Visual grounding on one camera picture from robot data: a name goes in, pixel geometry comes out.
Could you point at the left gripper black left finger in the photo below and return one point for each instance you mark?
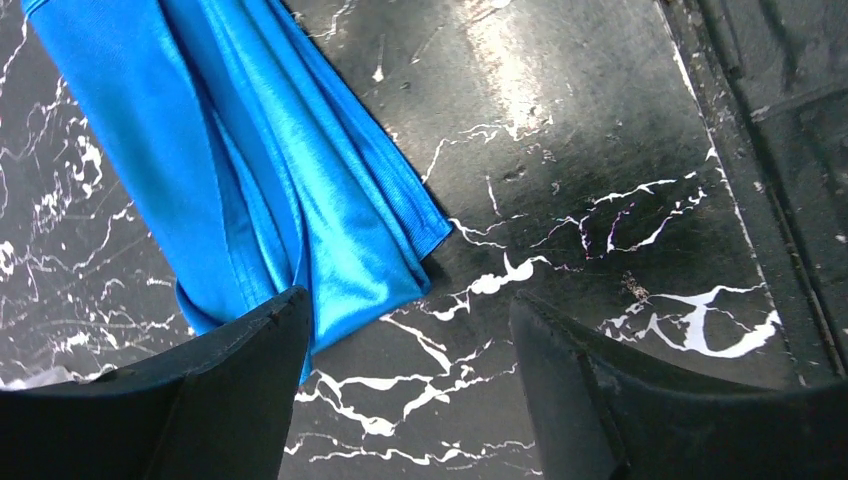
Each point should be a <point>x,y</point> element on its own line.
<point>216,407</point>

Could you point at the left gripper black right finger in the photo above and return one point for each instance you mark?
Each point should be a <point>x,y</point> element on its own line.
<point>603,410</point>

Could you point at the blue cloth napkin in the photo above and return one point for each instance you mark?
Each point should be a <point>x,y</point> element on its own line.
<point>252,163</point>

